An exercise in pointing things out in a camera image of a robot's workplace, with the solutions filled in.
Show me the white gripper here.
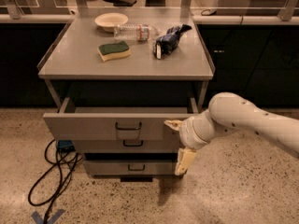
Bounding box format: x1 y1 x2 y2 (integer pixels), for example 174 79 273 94
164 110 216 175

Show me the grey top drawer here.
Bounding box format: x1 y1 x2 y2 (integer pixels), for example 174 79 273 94
43 98 199 141

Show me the grey drawer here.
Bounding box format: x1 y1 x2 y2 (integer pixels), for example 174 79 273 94
83 160 177 176
73 138 181 153
43 98 199 141

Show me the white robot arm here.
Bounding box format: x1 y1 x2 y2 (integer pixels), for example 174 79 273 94
164 92 299 175

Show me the grey middle drawer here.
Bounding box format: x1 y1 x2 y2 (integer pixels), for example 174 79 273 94
73 138 181 153

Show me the grey bottom drawer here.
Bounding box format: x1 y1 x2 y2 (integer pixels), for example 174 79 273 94
83 160 177 176

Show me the grey metal drawer cabinet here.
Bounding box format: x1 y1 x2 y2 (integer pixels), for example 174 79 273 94
36 7 217 183

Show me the blue chip bag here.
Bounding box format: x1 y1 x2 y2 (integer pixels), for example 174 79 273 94
153 24 192 59

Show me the green yellow sponge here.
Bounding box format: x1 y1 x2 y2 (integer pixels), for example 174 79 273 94
97 41 131 62

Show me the blue power box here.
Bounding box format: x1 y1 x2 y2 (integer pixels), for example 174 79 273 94
56 140 75 152

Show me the clear plastic water bottle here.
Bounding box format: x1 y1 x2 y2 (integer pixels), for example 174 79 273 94
114 24 160 42

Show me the white paper bowl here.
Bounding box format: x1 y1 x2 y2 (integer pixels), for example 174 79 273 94
94 13 128 33

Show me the black office chair seat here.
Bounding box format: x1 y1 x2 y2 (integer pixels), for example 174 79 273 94
103 0 136 7

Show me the blue tape cross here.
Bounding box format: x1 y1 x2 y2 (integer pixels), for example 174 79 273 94
30 208 66 224

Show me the black floor cable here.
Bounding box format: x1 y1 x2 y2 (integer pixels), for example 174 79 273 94
27 138 82 224

